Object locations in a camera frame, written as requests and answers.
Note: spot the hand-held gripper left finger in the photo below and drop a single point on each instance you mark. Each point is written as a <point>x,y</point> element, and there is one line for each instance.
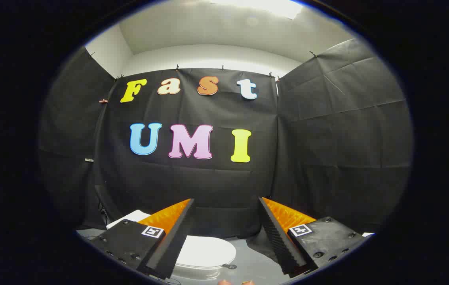
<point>175,241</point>

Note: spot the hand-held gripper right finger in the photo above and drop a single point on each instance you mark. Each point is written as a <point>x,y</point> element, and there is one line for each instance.
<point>278,241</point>

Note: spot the white ceramic toilet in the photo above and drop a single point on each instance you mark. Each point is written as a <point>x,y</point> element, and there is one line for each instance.
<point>127,219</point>

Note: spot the black backdrop cloth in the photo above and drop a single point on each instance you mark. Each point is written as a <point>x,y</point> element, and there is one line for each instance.
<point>327,138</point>

